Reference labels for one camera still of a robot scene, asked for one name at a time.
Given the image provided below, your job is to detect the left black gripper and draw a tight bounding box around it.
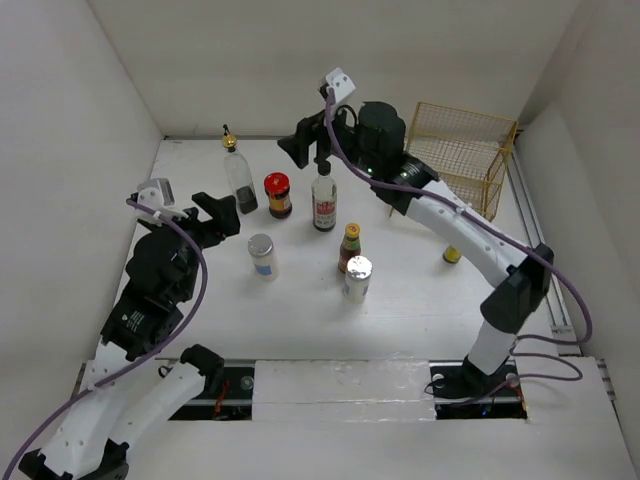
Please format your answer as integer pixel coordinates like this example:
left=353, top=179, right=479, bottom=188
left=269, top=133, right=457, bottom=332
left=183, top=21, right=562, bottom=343
left=149, top=192, right=239, bottom=299

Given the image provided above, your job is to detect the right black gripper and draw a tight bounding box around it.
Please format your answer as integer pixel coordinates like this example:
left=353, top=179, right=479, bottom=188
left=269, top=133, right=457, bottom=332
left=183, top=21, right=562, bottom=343
left=277, top=97, right=380, bottom=176

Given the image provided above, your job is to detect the black cap vinegar bottle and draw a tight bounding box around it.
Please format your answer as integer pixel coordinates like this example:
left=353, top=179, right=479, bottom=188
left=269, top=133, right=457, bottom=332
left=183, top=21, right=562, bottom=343
left=311, top=160, right=337, bottom=232

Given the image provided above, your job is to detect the clear oil bottle gold spout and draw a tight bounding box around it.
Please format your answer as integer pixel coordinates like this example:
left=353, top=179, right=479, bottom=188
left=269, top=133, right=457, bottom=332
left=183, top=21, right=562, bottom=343
left=222, top=124, right=258, bottom=214

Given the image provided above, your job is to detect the red lid chili sauce jar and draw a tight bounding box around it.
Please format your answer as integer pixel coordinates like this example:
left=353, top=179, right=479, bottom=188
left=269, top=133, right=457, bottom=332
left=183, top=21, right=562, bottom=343
left=264, top=172, right=292, bottom=219

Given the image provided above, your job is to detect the silver lid shaker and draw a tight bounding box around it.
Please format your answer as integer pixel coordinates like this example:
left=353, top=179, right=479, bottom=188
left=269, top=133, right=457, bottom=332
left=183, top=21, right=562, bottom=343
left=343, top=255, right=373, bottom=303
left=247, top=233, right=279, bottom=281

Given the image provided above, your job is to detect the yellow cap sauce bottle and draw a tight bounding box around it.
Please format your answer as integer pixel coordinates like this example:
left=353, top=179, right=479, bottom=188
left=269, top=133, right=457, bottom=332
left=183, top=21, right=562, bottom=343
left=338, top=223, right=361, bottom=272

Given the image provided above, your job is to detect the small yellow oil bottle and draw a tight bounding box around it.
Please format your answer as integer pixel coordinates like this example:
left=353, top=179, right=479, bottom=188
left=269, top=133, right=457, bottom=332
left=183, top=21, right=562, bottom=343
left=443, top=245, right=462, bottom=264

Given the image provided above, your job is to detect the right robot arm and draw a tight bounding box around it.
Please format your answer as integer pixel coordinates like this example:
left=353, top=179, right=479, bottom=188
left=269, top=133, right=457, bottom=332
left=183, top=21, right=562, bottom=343
left=278, top=102, right=554, bottom=400

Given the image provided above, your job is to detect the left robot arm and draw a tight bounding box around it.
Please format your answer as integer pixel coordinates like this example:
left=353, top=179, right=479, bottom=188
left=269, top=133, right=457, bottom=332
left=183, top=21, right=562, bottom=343
left=10, top=190, right=240, bottom=479

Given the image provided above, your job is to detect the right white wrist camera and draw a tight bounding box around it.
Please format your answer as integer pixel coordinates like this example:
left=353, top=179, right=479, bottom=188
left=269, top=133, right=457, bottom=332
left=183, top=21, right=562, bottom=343
left=319, top=68, right=356, bottom=104

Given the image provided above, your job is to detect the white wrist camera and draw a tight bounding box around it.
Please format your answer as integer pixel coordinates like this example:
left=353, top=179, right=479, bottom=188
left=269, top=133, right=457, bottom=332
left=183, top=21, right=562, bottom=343
left=136, top=178, right=187, bottom=225
left=319, top=68, right=356, bottom=104

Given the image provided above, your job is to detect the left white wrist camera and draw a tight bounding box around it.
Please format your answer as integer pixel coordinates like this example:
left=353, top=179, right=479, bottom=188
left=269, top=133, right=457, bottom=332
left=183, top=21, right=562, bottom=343
left=136, top=178, right=187, bottom=225

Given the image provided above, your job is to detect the gold wire basket rack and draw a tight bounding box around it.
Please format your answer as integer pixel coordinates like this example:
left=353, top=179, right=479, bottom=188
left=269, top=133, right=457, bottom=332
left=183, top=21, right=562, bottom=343
left=406, top=102, right=518, bottom=221

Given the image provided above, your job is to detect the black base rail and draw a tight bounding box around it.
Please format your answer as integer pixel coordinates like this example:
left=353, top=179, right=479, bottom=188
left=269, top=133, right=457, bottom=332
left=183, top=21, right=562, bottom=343
left=173, top=359, right=527, bottom=423

